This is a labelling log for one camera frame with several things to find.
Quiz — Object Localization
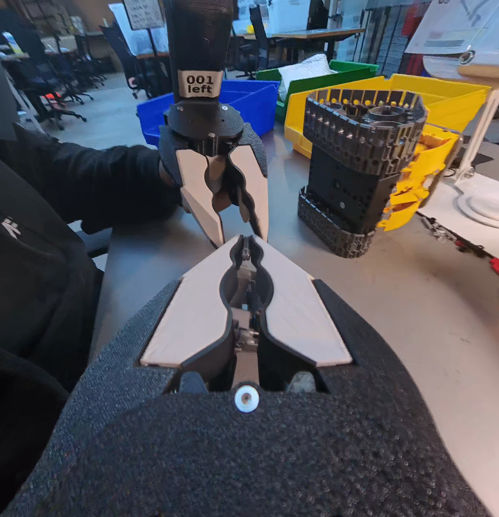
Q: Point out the person's left forearm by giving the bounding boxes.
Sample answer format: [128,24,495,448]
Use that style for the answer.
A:
[0,123,181,235]

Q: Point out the instruction booklet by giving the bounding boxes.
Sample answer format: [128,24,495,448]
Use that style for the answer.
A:
[405,0,499,55]

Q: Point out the yellow toy robot body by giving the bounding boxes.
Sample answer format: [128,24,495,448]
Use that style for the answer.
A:
[297,90,462,259]

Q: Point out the black drawstring pouch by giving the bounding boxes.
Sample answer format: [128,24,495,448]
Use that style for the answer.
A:
[443,151,494,178]

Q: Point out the green plastic bin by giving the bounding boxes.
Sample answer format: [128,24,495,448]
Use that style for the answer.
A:
[255,60,380,122]

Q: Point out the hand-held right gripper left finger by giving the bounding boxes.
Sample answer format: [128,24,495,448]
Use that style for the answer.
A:
[140,235,241,370]

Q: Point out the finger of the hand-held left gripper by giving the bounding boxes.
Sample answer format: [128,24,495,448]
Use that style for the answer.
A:
[227,145,270,243]
[175,149,227,249]

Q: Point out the person's left hand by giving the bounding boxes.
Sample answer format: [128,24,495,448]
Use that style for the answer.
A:
[159,155,234,214]

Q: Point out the white book stand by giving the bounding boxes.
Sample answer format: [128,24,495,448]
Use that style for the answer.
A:
[417,50,499,253]

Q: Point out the pile of grey toy pieces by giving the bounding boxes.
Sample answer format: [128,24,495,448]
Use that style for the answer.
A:
[421,216,458,242]

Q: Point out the yellow plastic bin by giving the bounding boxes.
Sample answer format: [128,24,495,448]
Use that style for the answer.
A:
[284,74,492,158]

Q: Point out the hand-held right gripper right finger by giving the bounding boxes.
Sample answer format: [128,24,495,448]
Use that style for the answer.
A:
[254,235,354,368]

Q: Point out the red and black toy pieces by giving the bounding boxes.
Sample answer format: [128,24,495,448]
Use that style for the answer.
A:
[455,240,499,280]

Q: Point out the printed sign board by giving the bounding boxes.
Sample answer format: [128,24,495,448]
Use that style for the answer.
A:
[124,0,165,57]

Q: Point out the blue plastic bin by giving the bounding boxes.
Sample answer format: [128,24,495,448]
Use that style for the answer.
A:
[136,79,280,148]

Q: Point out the grey desk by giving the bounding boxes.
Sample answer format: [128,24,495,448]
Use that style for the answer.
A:
[88,121,499,517]

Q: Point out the grey Lego engine assembly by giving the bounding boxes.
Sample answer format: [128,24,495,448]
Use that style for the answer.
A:
[229,271,263,352]

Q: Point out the white storage box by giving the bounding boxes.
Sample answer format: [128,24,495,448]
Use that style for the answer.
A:
[268,0,311,35]

